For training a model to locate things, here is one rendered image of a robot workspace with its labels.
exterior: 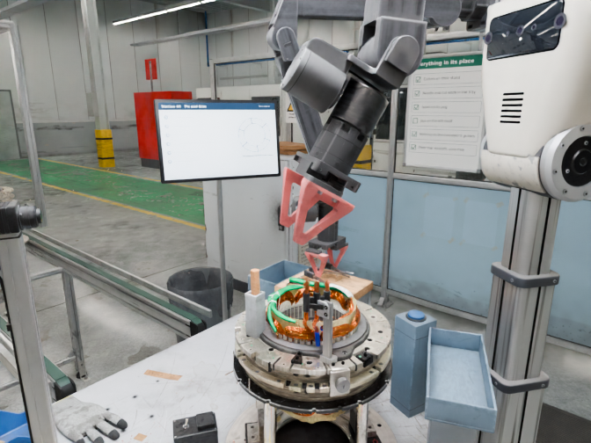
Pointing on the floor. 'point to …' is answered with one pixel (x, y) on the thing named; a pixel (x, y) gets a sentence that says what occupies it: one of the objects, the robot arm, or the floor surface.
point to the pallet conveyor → (183, 324)
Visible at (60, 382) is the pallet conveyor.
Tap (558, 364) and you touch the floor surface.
